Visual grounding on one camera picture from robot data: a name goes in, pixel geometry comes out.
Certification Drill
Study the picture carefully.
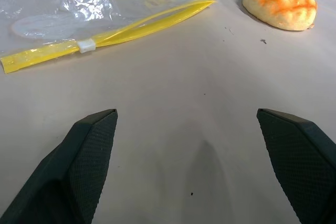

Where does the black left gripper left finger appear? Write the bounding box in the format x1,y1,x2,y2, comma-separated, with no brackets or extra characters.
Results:
0,108,119,224

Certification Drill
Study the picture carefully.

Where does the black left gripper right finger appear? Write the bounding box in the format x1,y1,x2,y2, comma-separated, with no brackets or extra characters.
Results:
256,108,336,224

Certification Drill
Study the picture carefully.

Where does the yellow item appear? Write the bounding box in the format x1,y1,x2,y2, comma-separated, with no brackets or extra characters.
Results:
241,0,318,31

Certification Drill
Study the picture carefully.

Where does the clear zip bag yellow seal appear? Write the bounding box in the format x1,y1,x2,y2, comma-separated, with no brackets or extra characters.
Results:
0,0,218,75

